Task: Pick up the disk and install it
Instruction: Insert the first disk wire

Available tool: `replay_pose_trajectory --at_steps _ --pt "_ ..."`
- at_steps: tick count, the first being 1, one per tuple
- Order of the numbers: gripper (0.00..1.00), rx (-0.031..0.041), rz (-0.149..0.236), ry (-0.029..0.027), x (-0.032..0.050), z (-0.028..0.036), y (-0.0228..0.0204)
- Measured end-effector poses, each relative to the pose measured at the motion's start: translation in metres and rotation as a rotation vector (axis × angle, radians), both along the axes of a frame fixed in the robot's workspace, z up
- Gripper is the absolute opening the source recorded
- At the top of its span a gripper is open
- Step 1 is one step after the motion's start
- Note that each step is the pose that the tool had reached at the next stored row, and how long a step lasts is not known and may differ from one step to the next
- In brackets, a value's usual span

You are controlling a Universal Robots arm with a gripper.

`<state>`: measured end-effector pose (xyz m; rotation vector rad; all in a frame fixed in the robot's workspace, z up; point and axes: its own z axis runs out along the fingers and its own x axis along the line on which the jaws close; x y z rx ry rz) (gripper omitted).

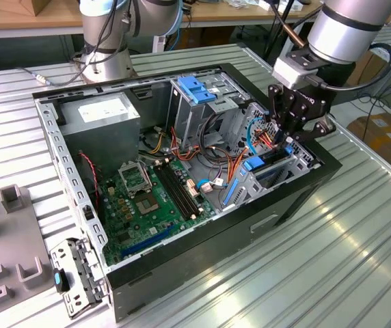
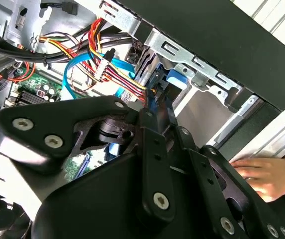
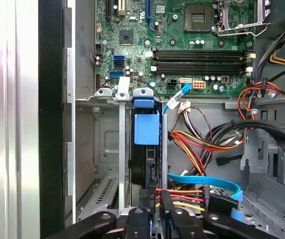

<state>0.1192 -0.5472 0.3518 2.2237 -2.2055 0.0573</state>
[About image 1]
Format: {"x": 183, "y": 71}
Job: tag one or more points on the blue plastic drive latch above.
{"x": 195, "y": 89}

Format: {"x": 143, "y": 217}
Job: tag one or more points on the wooden desk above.
{"x": 223, "y": 15}

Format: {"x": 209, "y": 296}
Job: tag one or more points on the black case fan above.
{"x": 87, "y": 177}

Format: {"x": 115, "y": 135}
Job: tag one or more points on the CPU socket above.
{"x": 147, "y": 205}

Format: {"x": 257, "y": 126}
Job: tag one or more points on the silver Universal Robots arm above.
{"x": 113, "y": 70}

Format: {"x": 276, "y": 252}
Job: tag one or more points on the blue expansion slot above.
{"x": 147, "y": 241}

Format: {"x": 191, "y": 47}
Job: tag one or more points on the grey metal disk bay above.
{"x": 299, "y": 164}

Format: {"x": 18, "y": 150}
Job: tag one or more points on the silver card retention bracket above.
{"x": 64, "y": 247}

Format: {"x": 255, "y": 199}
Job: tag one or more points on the hard disk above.
{"x": 253, "y": 163}

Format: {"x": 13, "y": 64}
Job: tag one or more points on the black open PC case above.
{"x": 216, "y": 246}

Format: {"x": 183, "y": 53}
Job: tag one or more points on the grey parts rack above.
{"x": 14, "y": 239}

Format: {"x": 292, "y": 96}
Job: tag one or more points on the grey power supply unit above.
{"x": 100, "y": 136}

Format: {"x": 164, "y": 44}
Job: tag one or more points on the brown cardboard box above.
{"x": 38, "y": 7}

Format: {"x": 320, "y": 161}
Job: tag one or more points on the green motherboard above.
{"x": 154, "y": 222}

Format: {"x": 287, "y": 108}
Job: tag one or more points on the flat cardboard sheet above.
{"x": 387, "y": 136}

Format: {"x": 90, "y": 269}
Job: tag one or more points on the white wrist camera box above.
{"x": 291, "y": 70}

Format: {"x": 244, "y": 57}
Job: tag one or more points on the black RAM slot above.
{"x": 176, "y": 192}
{"x": 186, "y": 188}
{"x": 181, "y": 190}
{"x": 171, "y": 193}

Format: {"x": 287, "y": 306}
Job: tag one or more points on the black blue release tab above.
{"x": 57, "y": 280}

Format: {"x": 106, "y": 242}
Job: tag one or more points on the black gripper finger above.
{"x": 323, "y": 128}
{"x": 274, "y": 102}

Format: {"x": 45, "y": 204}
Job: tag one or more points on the grey optical drive cage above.
{"x": 195, "y": 116}

